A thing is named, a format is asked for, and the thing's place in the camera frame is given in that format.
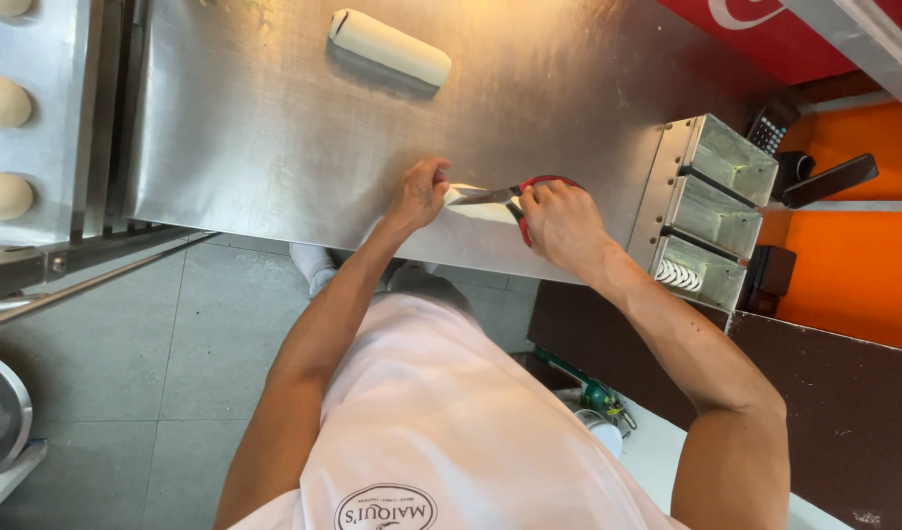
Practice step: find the person's left hand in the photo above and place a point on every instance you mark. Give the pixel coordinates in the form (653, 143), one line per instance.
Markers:
(415, 197)

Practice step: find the person's right hand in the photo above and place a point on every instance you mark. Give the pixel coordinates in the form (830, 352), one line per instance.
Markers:
(565, 224)

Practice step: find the person's left fingers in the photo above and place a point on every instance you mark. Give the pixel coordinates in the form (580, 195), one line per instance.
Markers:
(439, 177)

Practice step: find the person's right fingers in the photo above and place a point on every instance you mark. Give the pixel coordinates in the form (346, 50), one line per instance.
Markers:
(543, 197)

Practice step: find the white dough piece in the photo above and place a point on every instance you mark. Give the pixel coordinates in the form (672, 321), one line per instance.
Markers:
(480, 212)

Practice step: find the person's grey trousers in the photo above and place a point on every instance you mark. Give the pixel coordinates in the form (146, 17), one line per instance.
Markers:
(429, 283)

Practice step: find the long white dough roll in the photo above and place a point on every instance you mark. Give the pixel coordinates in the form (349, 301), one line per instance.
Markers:
(388, 45)

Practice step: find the person's white shoe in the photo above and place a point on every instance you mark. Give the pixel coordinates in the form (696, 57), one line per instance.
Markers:
(315, 266)

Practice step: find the row of cut dough slices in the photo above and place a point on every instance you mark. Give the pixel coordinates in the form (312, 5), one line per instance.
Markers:
(679, 274)

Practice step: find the green tool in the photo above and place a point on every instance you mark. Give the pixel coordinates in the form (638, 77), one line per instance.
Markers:
(594, 394)

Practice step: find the black calculator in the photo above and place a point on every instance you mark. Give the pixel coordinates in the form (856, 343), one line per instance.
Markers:
(768, 125)

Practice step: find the black box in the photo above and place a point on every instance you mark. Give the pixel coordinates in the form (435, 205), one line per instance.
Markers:
(771, 272)

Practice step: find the white cup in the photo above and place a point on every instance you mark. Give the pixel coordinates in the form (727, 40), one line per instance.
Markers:
(604, 433)

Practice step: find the person's white apron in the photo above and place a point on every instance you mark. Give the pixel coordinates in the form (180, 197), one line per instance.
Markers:
(436, 427)

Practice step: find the red cooler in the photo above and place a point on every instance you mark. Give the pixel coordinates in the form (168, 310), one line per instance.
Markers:
(760, 40)

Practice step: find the black phone on stand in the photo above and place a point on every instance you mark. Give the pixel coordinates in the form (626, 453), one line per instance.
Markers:
(826, 181)

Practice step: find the metal tray rack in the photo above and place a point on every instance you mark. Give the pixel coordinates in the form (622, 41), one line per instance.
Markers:
(105, 147)

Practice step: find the metal beam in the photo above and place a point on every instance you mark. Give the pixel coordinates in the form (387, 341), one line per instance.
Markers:
(870, 44)

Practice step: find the metal baking tray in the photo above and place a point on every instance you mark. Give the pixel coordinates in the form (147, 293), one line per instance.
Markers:
(53, 110)

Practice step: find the round dough ball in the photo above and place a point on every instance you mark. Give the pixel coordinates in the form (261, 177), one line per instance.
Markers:
(2, 101)
(0, 6)
(4, 196)

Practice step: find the white mixer base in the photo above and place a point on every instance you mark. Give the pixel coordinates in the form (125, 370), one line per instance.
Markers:
(13, 475)

